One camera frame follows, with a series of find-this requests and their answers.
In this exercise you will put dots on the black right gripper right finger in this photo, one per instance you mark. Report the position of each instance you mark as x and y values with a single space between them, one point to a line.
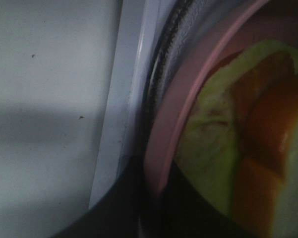
182 213

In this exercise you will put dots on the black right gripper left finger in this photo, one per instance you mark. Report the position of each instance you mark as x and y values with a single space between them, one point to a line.
116 214

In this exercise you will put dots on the sandwich with lettuce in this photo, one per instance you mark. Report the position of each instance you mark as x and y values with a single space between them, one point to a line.
239 147

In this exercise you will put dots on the pink plate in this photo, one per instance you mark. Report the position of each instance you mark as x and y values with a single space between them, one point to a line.
228 26

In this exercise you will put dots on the white microwave oven body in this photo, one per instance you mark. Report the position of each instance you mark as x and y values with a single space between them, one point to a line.
141 25

